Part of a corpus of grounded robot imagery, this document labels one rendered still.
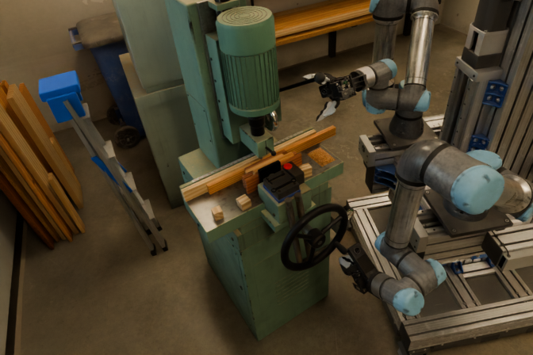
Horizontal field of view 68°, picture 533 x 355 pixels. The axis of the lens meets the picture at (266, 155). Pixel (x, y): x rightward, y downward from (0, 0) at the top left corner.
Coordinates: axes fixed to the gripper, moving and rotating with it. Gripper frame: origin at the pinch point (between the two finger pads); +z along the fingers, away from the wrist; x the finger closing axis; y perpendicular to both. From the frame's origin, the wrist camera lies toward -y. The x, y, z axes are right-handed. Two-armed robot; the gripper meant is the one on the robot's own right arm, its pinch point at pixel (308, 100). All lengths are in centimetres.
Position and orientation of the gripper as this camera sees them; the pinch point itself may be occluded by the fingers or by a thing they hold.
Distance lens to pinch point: 130.6
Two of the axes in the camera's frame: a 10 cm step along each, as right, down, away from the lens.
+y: 4.3, 0.6, -9.0
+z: -8.5, 3.8, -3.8
